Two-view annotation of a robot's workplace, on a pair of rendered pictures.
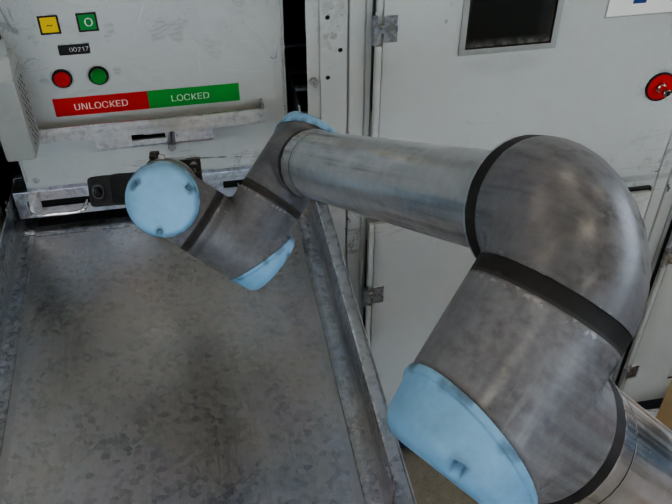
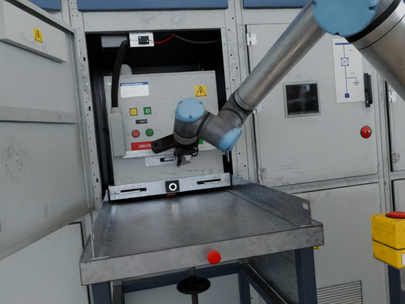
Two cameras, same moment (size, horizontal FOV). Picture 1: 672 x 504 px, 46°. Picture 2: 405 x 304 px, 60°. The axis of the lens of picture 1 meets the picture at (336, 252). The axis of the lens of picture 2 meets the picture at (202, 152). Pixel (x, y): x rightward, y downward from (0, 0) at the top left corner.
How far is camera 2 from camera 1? 0.78 m
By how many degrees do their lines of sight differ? 37
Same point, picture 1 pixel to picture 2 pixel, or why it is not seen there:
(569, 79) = (329, 128)
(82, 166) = (138, 174)
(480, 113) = (298, 143)
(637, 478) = not seen: outside the picture
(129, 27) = (162, 113)
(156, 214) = (188, 111)
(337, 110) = (242, 143)
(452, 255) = not seen: hidden behind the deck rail
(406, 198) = (293, 27)
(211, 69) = not seen: hidden behind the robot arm
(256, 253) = (228, 127)
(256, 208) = (226, 113)
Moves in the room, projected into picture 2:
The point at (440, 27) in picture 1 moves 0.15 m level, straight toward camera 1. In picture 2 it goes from (276, 106) to (280, 104)
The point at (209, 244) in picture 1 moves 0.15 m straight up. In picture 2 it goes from (209, 124) to (205, 76)
